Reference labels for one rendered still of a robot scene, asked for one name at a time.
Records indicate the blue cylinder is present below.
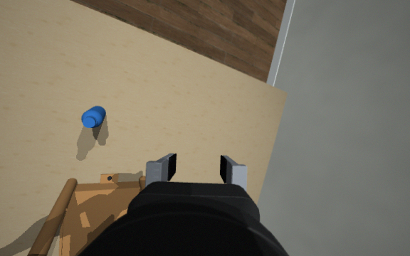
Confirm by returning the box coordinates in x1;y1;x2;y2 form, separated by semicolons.
81;106;106;128

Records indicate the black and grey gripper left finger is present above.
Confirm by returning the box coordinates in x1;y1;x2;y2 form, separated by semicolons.
145;153;177;187

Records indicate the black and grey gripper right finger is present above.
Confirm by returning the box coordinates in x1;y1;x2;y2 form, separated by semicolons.
220;155;247;191

